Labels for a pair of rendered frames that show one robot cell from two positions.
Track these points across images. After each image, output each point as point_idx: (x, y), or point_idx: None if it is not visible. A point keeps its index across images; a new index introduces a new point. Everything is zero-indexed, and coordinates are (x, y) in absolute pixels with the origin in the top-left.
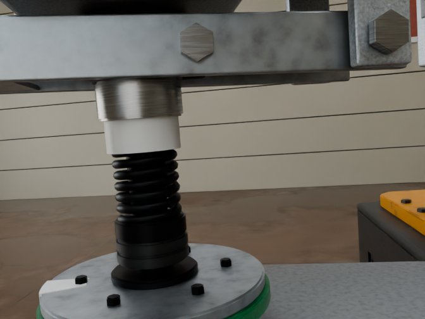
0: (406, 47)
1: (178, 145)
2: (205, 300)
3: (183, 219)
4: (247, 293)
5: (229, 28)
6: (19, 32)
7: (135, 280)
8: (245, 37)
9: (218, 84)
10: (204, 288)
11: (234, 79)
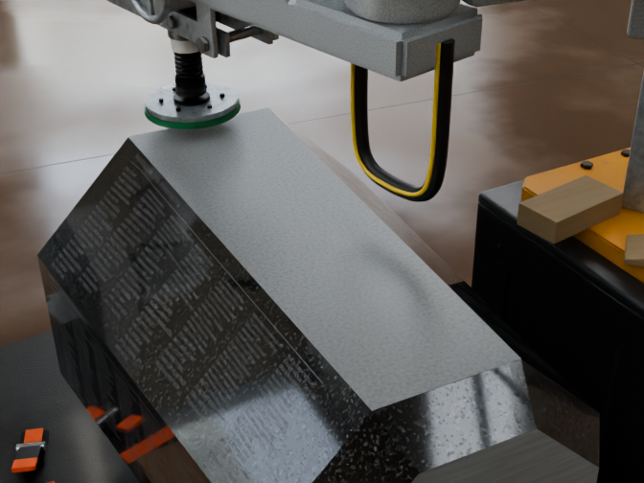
0: (211, 52)
1: (190, 52)
2: (172, 113)
3: (192, 81)
4: (184, 118)
5: (180, 20)
6: None
7: (174, 97)
8: (184, 25)
9: (225, 25)
10: (182, 110)
11: (230, 25)
